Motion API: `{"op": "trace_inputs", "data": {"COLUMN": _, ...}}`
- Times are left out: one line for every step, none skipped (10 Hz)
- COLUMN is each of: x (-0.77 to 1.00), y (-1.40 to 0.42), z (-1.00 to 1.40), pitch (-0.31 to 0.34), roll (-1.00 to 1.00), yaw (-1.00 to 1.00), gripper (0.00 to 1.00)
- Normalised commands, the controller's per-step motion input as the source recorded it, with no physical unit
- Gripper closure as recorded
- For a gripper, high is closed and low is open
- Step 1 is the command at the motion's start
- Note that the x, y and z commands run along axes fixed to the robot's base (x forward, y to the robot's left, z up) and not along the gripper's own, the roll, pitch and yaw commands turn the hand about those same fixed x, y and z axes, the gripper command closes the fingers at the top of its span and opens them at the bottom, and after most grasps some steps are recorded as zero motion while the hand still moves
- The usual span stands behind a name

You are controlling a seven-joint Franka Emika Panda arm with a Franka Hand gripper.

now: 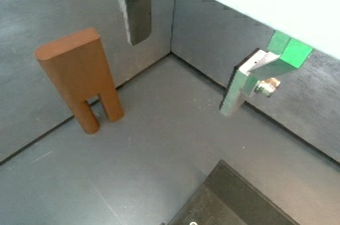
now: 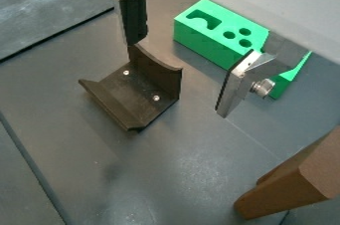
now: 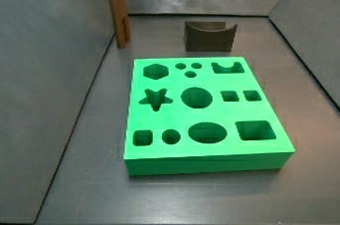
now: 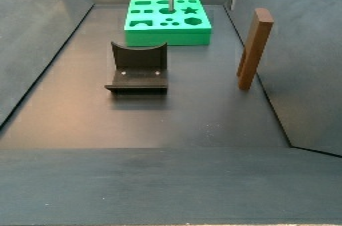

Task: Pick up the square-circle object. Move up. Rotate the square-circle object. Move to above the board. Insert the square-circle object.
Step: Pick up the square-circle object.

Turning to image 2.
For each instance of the gripper right finger metal plate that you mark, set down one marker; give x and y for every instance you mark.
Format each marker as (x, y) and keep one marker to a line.
(250, 77)

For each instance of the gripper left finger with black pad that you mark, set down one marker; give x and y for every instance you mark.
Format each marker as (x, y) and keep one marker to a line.
(135, 19)

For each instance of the green shape sorting board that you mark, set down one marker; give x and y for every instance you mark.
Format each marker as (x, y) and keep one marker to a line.
(216, 33)

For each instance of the black curved holder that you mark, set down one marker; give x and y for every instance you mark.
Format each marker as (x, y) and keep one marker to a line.
(139, 91)

